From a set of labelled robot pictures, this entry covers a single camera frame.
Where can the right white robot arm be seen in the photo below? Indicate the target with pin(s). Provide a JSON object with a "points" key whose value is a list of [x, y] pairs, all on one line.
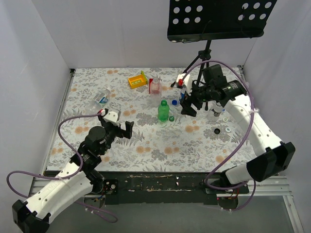
{"points": [[272, 154]]}

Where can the yellow plastic box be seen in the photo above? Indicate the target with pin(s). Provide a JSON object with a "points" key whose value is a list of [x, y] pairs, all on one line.
{"points": [[138, 81]]}

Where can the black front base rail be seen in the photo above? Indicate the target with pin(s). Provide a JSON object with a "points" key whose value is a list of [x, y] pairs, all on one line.
{"points": [[161, 187]]}

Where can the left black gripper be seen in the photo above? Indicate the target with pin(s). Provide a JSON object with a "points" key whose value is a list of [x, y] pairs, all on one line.
{"points": [[120, 129]]}

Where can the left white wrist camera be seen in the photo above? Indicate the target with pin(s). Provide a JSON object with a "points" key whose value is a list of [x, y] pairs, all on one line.
{"points": [[112, 116]]}

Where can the green plastic bottle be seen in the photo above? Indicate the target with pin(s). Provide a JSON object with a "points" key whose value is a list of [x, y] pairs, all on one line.
{"points": [[163, 111]]}

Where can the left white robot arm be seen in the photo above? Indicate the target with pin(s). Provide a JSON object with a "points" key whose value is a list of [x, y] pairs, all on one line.
{"points": [[78, 178]]}

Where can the clear bottle blue label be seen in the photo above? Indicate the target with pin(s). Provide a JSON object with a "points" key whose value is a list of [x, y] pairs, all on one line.
{"points": [[100, 99]]}

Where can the small clear upright bottle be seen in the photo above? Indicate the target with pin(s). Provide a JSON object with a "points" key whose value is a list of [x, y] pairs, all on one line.
{"points": [[215, 112]]}

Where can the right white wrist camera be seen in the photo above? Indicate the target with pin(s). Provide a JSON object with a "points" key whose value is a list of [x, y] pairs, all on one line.
{"points": [[184, 82]]}

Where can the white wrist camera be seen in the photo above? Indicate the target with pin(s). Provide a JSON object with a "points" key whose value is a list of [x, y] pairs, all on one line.
{"points": [[184, 82], [112, 116]]}

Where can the clear Pepsi bottle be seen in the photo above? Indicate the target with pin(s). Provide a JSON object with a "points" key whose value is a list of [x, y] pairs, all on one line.
{"points": [[182, 94]]}

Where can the red plastic box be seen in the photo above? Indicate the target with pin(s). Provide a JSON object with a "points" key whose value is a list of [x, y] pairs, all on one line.
{"points": [[152, 86]]}

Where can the black music stand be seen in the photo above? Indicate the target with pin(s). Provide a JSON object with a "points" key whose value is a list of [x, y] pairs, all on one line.
{"points": [[198, 20]]}

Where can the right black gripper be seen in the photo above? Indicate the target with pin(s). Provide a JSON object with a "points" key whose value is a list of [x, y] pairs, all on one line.
{"points": [[192, 97]]}

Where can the floral tablecloth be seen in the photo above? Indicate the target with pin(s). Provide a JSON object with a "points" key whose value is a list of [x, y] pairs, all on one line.
{"points": [[188, 144]]}

